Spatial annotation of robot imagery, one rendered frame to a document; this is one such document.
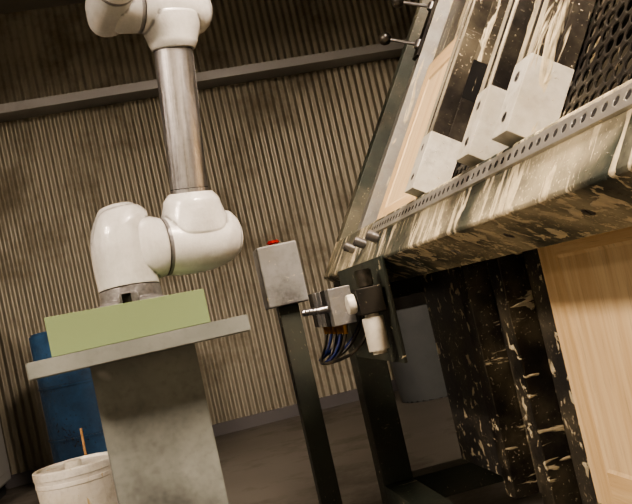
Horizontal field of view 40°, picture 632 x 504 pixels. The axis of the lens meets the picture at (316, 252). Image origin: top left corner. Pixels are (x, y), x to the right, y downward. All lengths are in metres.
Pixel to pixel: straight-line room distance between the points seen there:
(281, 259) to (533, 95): 1.33
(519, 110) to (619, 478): 0.73
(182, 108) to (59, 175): 3.85
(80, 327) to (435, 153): 0.88
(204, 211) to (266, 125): 3.99
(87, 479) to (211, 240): 1.20
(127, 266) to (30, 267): 3.87
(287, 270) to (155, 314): 0.58
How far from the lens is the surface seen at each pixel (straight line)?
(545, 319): 1.83
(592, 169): 1.00
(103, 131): 6.13
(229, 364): 5.99
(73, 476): 3.14
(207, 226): 2.24
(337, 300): 2.03
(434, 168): 1.76
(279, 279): 2.48
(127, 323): 2.03
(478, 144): 1.44
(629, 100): 0.97
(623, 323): 1.52
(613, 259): 1.49
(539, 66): 1.32
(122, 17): 2.28
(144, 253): 2.18
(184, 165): 2.27
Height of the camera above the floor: 0.74
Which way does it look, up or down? 3 degrees up
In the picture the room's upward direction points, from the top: 13 degrees counter-clockwise
